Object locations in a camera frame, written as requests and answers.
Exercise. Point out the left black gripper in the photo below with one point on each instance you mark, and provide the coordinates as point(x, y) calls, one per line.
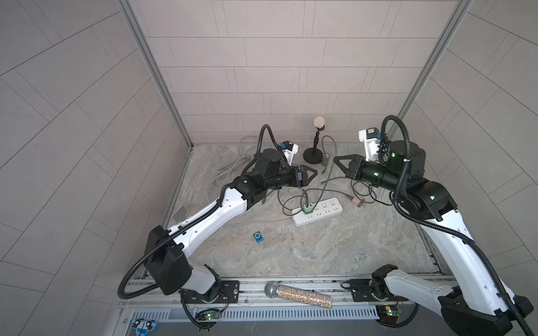
point(298, 181)

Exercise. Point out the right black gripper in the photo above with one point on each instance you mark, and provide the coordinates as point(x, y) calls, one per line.
point(356, 166)

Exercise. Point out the green charger plug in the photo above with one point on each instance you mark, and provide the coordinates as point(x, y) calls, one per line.
point(308, 208)

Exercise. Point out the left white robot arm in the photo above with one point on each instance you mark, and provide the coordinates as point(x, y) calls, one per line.
point(165, 263)

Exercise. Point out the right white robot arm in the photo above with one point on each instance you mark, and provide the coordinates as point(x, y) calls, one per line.
point(480, 303)

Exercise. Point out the beige microphone on stand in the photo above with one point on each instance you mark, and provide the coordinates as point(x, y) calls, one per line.
point(314, 155)

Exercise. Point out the green camouflage tape roll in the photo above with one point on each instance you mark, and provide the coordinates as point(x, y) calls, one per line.
point(325, 160)

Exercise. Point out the pink charger plug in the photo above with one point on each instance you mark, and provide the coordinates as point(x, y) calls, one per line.
point(358, 201)

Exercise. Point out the white power strip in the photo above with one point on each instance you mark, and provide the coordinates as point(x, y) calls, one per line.
point(325, 209)

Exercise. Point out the blue mp3 player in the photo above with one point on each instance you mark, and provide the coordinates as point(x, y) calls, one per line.
point(258, 237)

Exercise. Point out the glitter handheld microphone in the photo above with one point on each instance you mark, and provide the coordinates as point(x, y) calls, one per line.
point(275, 290)

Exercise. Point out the grey plastic holder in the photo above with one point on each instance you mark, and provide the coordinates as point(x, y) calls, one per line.
point(181, 214)

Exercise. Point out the right circuit board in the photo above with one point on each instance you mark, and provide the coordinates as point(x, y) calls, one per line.
point(388, 314)

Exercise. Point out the circuit board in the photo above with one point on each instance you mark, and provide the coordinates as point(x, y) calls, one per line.
point(208, 315)
point(388, 314)

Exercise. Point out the left circuit board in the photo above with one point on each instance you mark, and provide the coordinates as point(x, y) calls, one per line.
point(208, 315)

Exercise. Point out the blue toy figure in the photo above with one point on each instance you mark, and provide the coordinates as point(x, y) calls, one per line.
point(143, 327)

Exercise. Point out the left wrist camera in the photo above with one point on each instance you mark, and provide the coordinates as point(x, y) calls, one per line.
point(289, 150)

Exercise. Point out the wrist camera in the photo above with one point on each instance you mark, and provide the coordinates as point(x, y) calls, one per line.
point(289, 150)
point(371, 140)

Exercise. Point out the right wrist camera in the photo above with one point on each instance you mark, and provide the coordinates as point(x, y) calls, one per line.
point(371, 140)

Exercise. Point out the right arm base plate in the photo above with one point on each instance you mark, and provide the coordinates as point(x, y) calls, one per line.
point(362, 291)

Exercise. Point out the aluminium rail frame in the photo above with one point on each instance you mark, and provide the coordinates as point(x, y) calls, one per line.
point(254, 305)

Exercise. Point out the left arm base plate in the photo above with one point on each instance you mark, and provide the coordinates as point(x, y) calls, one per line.
point(221, 293)

